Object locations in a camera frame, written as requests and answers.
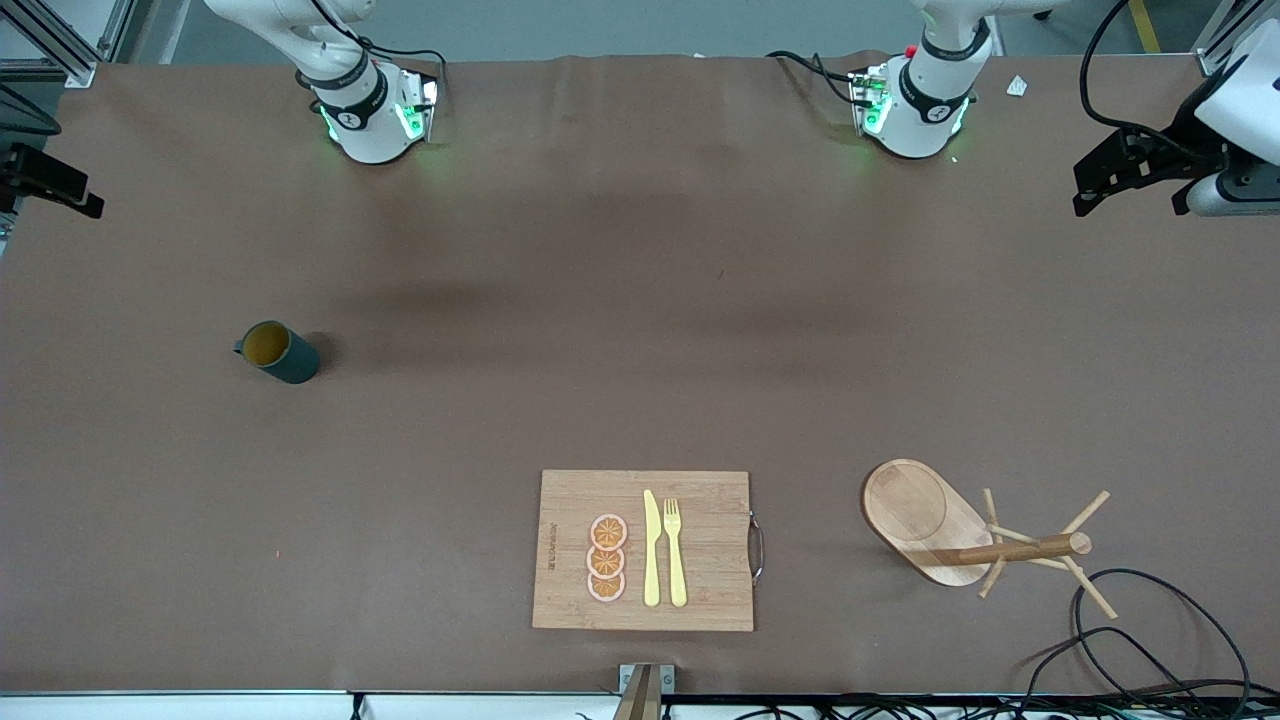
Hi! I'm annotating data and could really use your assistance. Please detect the dark green ribbed cup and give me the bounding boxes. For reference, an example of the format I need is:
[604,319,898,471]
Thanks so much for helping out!
[234,320,322,386]

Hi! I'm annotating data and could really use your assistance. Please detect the yellow plastic fork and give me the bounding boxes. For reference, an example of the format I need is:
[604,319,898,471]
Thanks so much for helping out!
[664,498,689,609]

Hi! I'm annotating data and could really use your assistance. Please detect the black looped table cable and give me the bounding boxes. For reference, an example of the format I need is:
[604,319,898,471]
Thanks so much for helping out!
[1073,568,1253,706]
[1020,627,1216,716]

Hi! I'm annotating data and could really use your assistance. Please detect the yellow plastic knife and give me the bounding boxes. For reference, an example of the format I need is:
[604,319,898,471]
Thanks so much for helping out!
[643,489,662,608]

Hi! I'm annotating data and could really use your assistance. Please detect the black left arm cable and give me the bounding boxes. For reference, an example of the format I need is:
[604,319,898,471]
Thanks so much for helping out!
[1079,0,1213,163]

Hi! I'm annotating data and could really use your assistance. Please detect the bamboo cutting board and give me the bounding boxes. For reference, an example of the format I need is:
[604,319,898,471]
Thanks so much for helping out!
[531,469,766,633]

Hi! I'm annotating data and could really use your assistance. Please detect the wooden mug tree stand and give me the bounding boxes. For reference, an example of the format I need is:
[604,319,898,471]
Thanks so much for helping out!
[862,458,1119,621]

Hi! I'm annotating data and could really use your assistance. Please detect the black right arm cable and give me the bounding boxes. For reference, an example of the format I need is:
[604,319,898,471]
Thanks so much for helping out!
[315,0,448,93]

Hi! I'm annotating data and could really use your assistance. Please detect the aluminium frame profile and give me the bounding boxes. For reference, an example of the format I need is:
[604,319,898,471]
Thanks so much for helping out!
[1193,0,1271,79]
[0,0,136,89]

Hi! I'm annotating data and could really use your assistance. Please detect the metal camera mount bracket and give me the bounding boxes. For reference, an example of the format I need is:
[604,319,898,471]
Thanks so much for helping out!
[612,663,676,720]

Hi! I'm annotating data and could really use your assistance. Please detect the black base cable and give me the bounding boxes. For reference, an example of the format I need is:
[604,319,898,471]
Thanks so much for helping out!
[766,50,873,107]

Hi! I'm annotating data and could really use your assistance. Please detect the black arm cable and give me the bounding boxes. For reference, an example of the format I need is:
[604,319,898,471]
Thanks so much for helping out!
[1079,0,1213,163]
[315,0,448,93]

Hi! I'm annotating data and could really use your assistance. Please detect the metal base connector bracket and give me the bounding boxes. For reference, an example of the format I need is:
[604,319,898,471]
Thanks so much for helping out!
[849,64,896,137]
[395,68,442,143]

